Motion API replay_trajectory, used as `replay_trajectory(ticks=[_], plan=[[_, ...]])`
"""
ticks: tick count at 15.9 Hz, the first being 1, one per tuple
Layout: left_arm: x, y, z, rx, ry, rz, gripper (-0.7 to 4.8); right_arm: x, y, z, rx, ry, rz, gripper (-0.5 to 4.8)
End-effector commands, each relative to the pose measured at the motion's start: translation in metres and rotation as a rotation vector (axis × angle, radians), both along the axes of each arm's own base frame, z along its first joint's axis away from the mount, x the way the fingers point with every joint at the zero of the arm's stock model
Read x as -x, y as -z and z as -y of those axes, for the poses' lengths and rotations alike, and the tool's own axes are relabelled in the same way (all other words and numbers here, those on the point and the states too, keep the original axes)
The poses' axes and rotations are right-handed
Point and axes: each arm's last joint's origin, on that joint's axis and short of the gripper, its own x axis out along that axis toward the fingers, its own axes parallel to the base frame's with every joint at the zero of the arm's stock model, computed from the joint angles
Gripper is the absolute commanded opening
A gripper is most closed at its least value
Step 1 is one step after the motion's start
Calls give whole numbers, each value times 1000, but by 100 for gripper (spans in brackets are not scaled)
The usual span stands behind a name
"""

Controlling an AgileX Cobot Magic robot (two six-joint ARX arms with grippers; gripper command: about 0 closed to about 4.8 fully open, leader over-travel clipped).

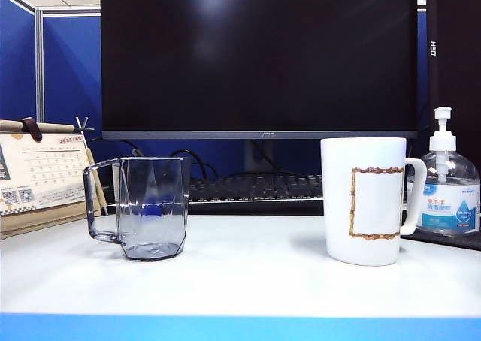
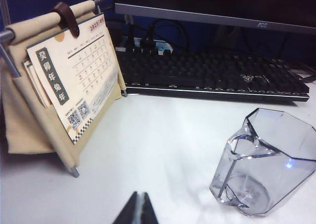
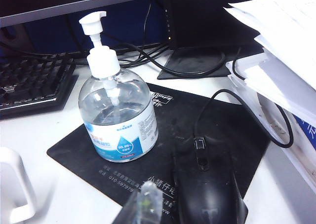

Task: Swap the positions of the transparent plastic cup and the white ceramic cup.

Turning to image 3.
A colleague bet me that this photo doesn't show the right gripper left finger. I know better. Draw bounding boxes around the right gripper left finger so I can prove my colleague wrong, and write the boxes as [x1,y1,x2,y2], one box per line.
[111,203,135,224]

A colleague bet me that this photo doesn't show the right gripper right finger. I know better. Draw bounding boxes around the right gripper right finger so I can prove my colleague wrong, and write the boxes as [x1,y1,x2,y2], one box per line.
[125,180,164,224]

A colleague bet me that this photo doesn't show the black computer mouse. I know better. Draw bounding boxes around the black computer mouse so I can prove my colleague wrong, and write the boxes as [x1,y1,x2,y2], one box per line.
[171,135,244,224]

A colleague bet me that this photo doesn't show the black mouse pad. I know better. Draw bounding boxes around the black mouse pad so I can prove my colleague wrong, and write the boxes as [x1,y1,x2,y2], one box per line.
[46,82,271,224]

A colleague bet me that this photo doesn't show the clear hand sanitizer pump bottle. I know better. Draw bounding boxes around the clear hand sanitizer pump bottle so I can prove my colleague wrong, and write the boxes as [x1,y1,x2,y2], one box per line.
[78,10,158,163]

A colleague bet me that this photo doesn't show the black square monitor base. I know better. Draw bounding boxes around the black square monitor base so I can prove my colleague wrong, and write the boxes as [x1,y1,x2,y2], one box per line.
[157,46,266,80]

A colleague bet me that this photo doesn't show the black mechanical keyboard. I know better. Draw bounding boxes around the black mechanical keyboard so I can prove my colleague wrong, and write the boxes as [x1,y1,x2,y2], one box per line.
[0,51,79,120]

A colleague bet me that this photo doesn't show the white and blue box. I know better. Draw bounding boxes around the white and blue box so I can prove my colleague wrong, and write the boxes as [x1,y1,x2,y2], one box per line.
[256,92,316,192]

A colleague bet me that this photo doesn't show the blue partition panel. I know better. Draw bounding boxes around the blue partition panel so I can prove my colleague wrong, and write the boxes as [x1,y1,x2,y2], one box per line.
[23,0,171,55]

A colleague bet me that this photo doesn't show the black HSO monitor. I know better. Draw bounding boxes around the black HSO monitor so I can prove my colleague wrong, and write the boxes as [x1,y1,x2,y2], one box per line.
[155,0,292,49]

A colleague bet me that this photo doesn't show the stack of white papers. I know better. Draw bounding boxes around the stack of white papers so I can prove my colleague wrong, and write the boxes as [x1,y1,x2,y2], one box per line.
[223,0,316,122]

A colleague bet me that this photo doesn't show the black mouse cable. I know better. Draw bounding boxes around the black mouse cable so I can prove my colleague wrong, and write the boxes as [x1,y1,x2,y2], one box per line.
[194,88,295,149]

